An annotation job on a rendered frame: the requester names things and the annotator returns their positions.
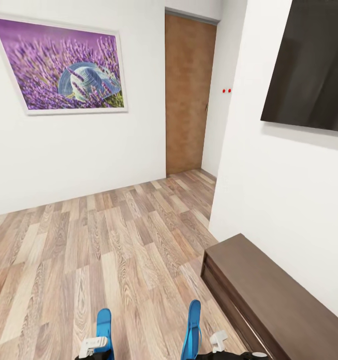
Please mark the sliding door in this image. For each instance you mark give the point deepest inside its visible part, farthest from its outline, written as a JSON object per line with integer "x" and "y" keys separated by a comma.
{"x": 189, "y": 53}

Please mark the painting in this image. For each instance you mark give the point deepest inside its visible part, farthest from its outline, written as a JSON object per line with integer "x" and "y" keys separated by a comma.
{"x": 59, "y": 67}

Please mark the bench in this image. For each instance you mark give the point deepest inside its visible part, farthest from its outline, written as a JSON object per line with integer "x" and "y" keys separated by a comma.
{"x": 270, "y": 311}

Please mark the sandal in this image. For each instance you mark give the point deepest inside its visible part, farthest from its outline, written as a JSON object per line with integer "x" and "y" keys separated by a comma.
{"x": 190, "y": 347}
{"x": 104, "y": 330}

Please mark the wall mounted tv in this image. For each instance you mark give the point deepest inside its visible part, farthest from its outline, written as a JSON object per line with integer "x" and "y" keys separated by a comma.
{"x": 303, "y": 90}

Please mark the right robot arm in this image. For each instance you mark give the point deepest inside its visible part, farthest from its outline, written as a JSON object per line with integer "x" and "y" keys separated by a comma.
{"x": 219, "y": 353}

